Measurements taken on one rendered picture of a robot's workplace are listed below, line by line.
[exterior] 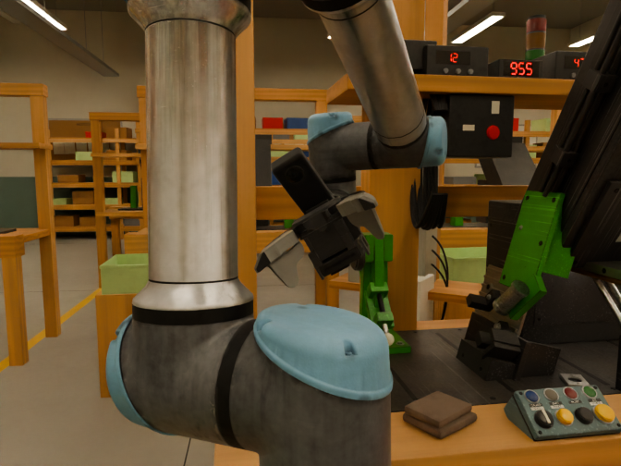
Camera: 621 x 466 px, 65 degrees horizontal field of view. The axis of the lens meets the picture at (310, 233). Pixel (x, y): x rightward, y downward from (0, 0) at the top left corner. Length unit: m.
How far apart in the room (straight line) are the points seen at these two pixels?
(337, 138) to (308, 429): 0.49
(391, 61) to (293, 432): 0.40
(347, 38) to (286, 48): 10.69
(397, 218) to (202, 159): 0.92
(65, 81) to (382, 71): 11.19
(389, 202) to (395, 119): 0.66
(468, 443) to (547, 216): 0.48
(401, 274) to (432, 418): 0.58
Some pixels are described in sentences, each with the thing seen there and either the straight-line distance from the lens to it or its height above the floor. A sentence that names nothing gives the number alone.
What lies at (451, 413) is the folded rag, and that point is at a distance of 0.86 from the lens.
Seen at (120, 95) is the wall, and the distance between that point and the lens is 11.34.
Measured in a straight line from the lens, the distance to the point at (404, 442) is 0.83.
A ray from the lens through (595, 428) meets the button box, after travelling 0.94.
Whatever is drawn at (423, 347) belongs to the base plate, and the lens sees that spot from 1.23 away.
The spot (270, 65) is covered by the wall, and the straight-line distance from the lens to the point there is 11.15.
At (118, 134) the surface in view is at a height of 2.08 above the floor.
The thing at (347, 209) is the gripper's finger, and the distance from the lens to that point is 0.58.
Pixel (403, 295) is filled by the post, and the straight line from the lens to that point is 1.36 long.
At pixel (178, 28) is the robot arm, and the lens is 0.48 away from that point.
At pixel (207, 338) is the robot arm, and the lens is 0.45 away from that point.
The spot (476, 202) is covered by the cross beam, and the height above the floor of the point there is 1.23.
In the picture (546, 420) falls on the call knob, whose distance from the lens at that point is 0.89.
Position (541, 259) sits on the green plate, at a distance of 1.07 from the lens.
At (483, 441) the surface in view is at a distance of 0.86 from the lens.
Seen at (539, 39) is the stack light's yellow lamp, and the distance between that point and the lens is 1.55.
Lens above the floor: 1.31
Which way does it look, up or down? 7 degrees down
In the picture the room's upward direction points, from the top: straight up
